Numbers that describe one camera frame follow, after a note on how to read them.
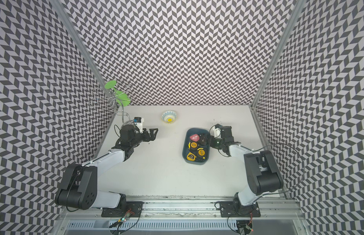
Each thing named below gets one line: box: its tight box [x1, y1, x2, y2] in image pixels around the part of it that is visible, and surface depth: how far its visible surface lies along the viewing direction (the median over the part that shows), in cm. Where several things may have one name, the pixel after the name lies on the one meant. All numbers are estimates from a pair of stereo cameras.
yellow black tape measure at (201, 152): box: [196, 147, 206, 160], surface depth 91 cm
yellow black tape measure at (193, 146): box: [187, 141, 199, 151], surface depth 95 cm
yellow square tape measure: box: [186, 151, 197, 162], surface depth 91 cm
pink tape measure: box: [189, 134, 200, 142], surface depth 99 cm
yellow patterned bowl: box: [160, 110, 178, 124], surface depth 111 cm
